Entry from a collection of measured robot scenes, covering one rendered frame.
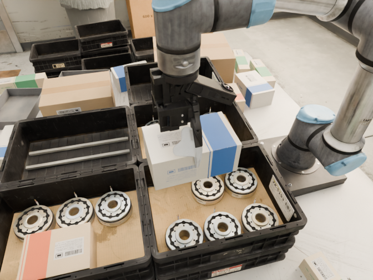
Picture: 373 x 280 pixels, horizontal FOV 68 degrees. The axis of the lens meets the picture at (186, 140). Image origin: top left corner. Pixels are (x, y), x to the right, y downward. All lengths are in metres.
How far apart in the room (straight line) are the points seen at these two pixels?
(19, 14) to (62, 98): 2.61
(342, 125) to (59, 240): 0.81
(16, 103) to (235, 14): 1.38
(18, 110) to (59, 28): 2.36
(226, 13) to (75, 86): 1.01
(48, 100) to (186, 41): 0.96
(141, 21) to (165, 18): 3.17
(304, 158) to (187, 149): 0.64
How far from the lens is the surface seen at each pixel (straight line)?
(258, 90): 1.42
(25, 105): 1.64
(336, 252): 1.05
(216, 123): 0.66
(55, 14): 3.82
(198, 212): 0.86
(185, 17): 0.44
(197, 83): 0.51
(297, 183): 1.09
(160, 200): 0.88
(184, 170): 0.61
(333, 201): 1.16
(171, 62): 0.47
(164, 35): 0.45
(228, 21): 0.47
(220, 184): 0.88
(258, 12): 0.49
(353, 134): 0.90
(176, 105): 0.52
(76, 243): 0.78
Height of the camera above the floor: 1.56
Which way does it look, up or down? 44 degrees down
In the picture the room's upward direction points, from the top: straight up
